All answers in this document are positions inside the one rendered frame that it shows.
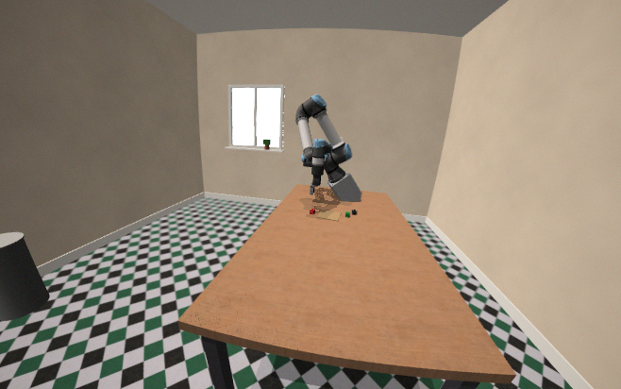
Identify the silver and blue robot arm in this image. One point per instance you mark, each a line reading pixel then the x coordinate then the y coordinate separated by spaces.
pixel 316 107

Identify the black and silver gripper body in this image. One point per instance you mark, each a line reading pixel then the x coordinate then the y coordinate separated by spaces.
pixel 317 169

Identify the tan square mat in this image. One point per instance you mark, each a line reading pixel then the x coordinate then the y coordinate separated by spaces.
pixel 330 215

